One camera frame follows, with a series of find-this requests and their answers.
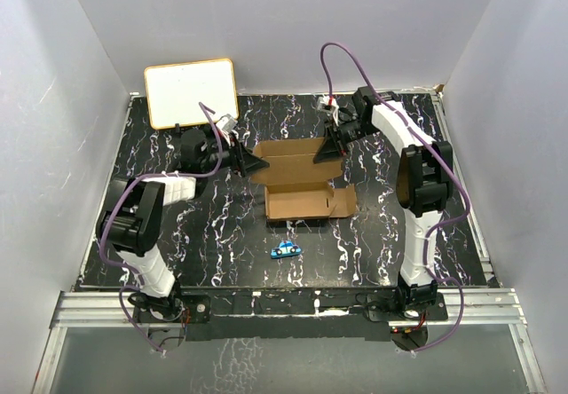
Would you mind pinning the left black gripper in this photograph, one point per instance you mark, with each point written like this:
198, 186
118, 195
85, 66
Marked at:
243, 161

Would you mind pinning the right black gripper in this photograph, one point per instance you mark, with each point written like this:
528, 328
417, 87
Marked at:
330, 148

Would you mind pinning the brown cardboard box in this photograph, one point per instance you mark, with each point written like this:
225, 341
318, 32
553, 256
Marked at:
297, 188

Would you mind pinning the blue toy car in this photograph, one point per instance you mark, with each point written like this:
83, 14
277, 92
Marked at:
285, 249

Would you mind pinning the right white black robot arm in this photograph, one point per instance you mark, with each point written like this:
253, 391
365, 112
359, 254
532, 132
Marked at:
423, 186

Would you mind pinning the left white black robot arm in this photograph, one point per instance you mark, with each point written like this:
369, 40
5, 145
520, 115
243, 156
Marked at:
130, 223

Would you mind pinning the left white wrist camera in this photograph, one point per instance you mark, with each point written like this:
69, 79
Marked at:
225, 126

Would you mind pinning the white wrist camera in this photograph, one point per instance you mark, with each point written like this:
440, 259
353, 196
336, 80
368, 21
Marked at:
225, 126
328, 106

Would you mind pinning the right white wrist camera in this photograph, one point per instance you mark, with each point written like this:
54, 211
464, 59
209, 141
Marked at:
328, 106

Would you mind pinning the white board orange frame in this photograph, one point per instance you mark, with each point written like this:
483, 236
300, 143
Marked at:
188, 94

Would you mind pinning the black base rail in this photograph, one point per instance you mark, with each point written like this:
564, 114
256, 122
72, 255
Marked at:
206, 314

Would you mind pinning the aluminium frame rail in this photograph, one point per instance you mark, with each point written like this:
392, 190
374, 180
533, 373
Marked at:
483, 347

